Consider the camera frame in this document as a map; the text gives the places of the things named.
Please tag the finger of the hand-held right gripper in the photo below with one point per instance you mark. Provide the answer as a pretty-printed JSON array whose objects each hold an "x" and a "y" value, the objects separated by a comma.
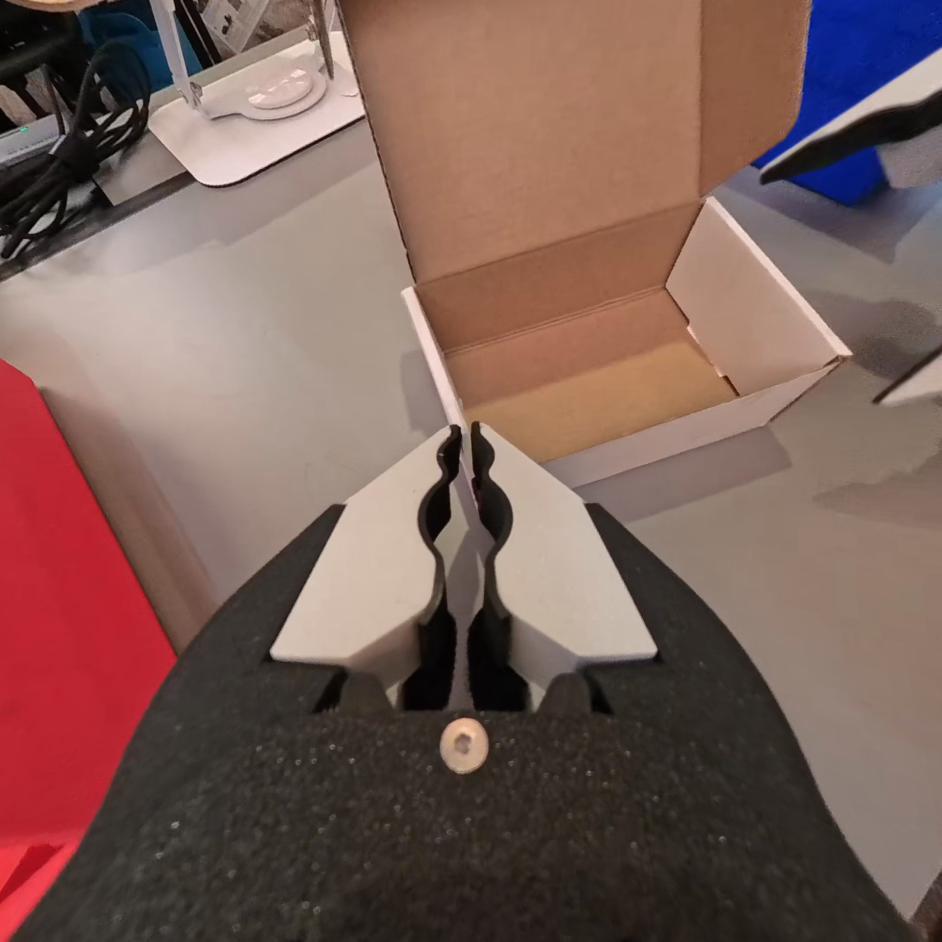
[
  {"x": 920, "y": 386},
  {"x": 876, "y": 110}
]

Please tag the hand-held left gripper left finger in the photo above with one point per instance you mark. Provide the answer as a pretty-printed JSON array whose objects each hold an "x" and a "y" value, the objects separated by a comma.
[{"x": 353, "y": 589}]

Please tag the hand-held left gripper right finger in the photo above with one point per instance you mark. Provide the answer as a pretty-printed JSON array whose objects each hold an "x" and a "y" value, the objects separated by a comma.
[{"x": 567, "y": 589}]

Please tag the white cardboard box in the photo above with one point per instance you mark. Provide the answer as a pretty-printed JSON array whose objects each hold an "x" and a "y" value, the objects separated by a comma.
[{"x": 544, "y": 132}]

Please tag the grey desk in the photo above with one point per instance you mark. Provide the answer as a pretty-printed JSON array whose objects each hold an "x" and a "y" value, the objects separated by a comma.
[{"x": 257, "y": 331}]

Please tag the blue box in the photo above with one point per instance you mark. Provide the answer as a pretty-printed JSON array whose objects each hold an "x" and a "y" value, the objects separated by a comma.
[{"x": 846, "y": 66}]

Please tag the red bin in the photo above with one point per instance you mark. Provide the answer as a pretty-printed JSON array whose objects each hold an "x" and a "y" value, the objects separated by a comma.
[{"x": 66, "y": 589}]

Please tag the white stand base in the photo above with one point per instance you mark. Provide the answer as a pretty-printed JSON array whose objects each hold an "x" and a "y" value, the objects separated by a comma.
[{"x": 250, "y": 140}]

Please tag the grey flat device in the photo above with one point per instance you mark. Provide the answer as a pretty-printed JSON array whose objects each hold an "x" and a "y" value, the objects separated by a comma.
[{"x": 140, "y": 173}]

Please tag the blue plastic container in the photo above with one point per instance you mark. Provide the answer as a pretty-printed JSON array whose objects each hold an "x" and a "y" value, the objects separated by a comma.
[{"x": 125, "y": 37}]

